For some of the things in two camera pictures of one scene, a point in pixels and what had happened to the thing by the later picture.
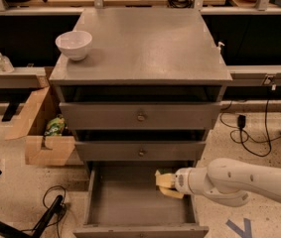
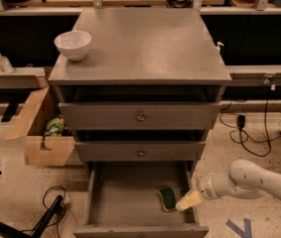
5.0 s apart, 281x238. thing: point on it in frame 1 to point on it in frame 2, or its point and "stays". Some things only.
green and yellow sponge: x=164 y=171 to x=168 y=196
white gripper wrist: x=182 y=180 to x=207 y=185
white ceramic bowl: x=74 y=44 stays
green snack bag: x=56 y=126 stays
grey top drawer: x=140 y=115 stays
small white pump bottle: x=218 y=49 stays
